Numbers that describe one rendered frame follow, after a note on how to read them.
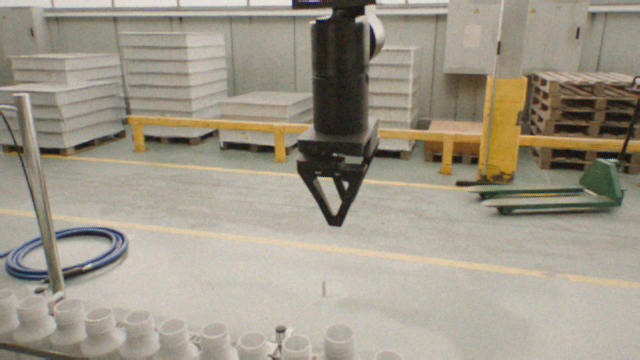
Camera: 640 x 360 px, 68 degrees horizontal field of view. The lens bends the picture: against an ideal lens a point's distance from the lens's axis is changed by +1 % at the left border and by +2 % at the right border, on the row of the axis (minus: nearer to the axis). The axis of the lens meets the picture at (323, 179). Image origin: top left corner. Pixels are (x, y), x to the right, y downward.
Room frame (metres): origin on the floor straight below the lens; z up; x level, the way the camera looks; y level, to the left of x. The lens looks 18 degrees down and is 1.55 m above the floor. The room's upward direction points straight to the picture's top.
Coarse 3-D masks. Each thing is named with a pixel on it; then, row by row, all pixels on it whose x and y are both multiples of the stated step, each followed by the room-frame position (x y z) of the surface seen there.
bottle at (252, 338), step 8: (240, 336) 0.52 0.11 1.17; (248, 336) 0.53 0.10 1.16; (256, 336) 0.53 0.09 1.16; (264, 336) 0.52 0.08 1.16; (240, 344) 0.51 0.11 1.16; (248, 344) 0.53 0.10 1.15; (256, 344) 0.53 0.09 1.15; (264, 344) 0.51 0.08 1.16; (240, 352) 0.51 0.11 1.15; (248, 352) 0.50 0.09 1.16; (256, 352) 0.50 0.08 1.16; (264, 352) 0.51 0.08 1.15
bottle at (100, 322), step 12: (96, 312) 0.59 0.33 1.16; (108, 312) 0.59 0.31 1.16; (84, 324) 0.57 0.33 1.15; (96, 324) 0.56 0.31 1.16; (108, 324) 0.57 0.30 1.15; (96, 336) 0.56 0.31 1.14; (108, 336) 0.57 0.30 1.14; (120, 336) 0.58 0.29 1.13; (84, 348) 0.56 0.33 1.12; (96, 348) 0.55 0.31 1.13; (108, 348) 0.56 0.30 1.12
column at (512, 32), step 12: (504, 0) 4.69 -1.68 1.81; (516, 0) 4.77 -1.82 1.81; (528, 0) 4.69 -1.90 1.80; (504, 12) 4.69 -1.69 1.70; (516, 12) 4.76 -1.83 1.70; (528, 12) 4.63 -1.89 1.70; (504, 24) 4.79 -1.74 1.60; (516, 24) 4.76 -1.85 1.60; (504, 36) 4.78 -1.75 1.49; (516, 36) 4.76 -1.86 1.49; (504, 48) 4.78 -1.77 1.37; (516, 48) 4.75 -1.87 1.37; (504, 60) 4.78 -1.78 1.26; (516, 60) 4.75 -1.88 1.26; (504, 72) 4.78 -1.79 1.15; (516, 72) 4.75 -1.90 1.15
